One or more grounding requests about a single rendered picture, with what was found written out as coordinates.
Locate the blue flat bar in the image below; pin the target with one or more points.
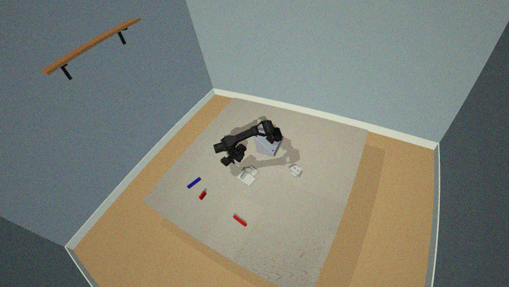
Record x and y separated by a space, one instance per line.
193 183

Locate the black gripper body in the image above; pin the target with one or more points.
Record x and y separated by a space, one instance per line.
227 161

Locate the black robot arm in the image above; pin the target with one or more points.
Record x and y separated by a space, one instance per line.
228 143

